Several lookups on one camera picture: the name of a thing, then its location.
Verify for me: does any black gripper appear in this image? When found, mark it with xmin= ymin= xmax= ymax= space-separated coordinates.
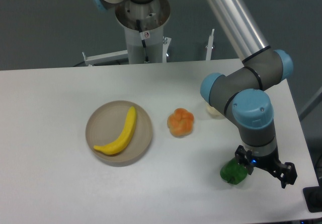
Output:
xmin=235 ymin=144 xmax=297 ymax=189

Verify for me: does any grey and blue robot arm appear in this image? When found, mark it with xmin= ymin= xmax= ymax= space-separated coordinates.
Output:
xmin=95 ymin=0 xmax=297 ymax=188

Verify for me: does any yellow toy banana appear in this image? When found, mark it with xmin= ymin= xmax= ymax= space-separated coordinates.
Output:
xmin=94 ymin=106 xmax=137 ymax=155

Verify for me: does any beige round plate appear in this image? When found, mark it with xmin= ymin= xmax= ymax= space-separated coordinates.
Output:
xmin=86 ymin=101 xmax=153 ymax=167

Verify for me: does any green toy bell pepper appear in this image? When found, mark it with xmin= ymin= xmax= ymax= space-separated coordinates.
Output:
xmin=220 ymin=158 xmax=248 ymax=185

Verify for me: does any black device at table edge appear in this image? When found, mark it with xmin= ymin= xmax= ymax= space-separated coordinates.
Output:
xmin=303 ymin=186 xmax=321 ymax=213

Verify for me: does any cream white toy food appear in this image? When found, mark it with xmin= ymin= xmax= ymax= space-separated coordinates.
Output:
xmin=206 ymin=103 xmax=221 ymax=117

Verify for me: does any orange toy bread roll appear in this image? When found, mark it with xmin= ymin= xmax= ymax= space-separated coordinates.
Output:
xmin=167 ymin=108 xmax=194 ymax=137

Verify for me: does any white upright frame post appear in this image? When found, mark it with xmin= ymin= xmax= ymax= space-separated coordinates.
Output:
xmin=205 ymin=28 xmax=215 ymax=60

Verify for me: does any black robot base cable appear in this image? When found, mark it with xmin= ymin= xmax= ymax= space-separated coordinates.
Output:
xmin=135 ymin=19 xmax=149 ymax=63

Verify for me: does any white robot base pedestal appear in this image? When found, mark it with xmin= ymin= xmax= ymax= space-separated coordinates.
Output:
xmin=115 ymin=0 xmax=171 ymax=64

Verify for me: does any white metal frame bracket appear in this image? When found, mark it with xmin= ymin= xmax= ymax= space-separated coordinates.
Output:
xmin=82 ymin=50 xmax=128 ymax=66

